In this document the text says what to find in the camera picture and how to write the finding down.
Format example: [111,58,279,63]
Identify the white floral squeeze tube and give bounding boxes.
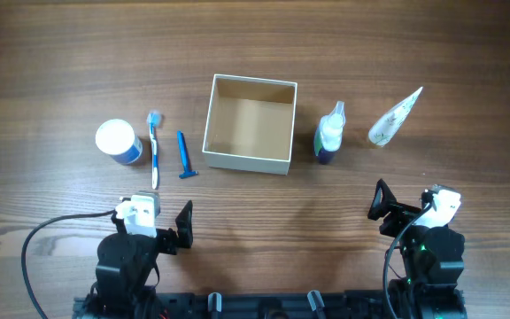
[367,87,423,147]

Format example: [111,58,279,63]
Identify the white jar blue label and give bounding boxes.
[95,119,143,165]

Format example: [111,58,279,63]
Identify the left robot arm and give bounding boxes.
[77,201,193,318]

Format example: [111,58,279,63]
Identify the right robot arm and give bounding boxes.
[367,180,468,319]

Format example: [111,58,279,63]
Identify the blue disposable razor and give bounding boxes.
[177,131,198,179]

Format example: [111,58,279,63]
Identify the blue white toothbrush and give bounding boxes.
[147,111,162,190]

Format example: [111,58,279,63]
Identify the open beige cardboard box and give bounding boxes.
[202,74,298,175]

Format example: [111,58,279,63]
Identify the right black cable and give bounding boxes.
[382,201,436,319]

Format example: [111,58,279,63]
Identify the black cable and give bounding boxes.
[382,201,436,319]
[20,211,117,319]

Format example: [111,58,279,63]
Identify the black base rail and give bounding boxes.
[73,291,388,319]

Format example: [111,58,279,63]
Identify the left black cable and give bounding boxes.
[20,211,117,319]

